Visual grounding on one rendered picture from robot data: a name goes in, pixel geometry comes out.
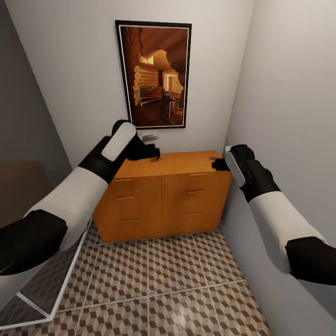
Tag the cabinet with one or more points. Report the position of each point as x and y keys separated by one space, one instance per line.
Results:
x=179 y=194

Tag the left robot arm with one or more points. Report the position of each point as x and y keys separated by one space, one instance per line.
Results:
x=56 y=222

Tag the door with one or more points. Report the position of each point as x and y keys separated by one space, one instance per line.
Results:
x=33 y=161
x=18 y=311

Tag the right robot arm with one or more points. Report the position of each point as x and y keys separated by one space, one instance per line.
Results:
x=293 y=245

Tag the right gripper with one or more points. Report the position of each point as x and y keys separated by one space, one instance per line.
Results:
x=220 y=165

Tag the picture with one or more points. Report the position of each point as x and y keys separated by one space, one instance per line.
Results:
x=155 y=67

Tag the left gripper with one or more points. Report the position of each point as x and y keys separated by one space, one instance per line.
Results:
x=148 y=151

